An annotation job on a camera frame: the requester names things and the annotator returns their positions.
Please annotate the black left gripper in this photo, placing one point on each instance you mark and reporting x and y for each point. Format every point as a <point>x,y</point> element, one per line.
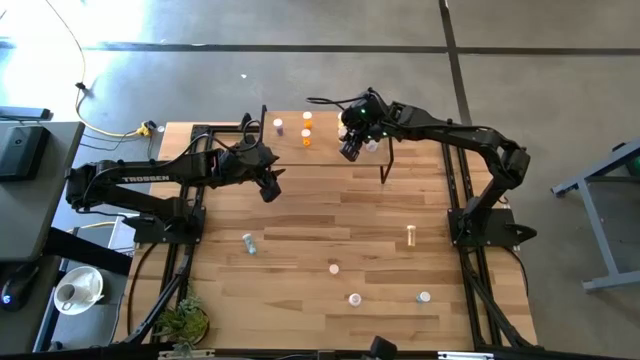
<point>247,162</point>

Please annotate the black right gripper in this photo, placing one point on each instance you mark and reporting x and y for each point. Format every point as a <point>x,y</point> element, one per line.
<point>365,115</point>

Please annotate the purple pill bottle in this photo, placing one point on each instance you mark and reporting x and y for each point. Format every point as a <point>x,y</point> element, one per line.
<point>278,126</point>

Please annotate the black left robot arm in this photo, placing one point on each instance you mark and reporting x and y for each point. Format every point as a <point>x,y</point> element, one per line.
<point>145,177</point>

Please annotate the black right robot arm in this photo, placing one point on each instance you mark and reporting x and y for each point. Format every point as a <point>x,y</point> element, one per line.
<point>460,135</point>

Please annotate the yellow plug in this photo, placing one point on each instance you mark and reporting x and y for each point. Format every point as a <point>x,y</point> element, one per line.
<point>144,130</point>

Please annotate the green potted plant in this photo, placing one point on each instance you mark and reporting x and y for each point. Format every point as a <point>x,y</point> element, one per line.
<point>184,322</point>

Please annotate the white coffee cup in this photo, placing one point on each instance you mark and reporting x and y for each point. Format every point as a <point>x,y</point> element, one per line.
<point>66,292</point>

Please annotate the grey desk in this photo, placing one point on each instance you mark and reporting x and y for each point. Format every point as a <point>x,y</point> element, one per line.
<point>30,215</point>

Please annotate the black box device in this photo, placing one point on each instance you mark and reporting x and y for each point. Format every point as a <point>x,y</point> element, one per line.
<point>20,152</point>

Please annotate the dark flat tablet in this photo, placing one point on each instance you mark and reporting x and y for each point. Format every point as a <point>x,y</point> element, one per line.
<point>25,113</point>

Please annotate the black computer mouse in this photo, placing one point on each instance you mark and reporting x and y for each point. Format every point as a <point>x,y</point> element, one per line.
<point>17,290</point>

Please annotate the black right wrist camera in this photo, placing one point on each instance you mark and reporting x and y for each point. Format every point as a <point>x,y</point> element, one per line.
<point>351,148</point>

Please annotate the wooden shelf with black frame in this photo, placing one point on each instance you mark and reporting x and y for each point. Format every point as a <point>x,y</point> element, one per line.
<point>320,152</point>

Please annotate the black aluminium rig frame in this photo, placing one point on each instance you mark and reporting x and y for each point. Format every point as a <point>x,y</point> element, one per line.
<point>446,195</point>

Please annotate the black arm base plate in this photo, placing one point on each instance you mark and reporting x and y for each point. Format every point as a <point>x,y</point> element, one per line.
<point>150,232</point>
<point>505,232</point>

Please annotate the silver bracket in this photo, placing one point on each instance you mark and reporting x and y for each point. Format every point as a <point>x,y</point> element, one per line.
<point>186,354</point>
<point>462,356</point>

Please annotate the grey metal cart frame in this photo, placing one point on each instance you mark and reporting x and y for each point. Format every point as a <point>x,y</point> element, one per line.
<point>595,210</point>

